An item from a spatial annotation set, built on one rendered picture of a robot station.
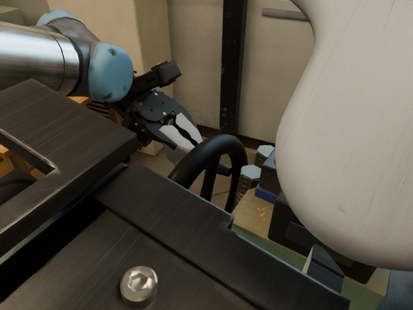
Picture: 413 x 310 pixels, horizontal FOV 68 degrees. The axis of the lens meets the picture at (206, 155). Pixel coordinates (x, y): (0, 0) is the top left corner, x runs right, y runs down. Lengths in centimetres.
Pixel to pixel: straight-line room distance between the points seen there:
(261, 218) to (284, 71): 137
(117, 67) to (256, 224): 26
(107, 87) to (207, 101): 146
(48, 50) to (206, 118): 159
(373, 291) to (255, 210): 11
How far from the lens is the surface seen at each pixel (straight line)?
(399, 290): 36
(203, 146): 37
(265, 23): 158
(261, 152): 34
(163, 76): 47
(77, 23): 61
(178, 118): 53
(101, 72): 41
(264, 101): 172
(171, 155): 54
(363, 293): 28
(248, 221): 28
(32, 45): 37
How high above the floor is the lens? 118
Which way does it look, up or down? 39 degrees down
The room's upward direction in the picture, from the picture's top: straight up
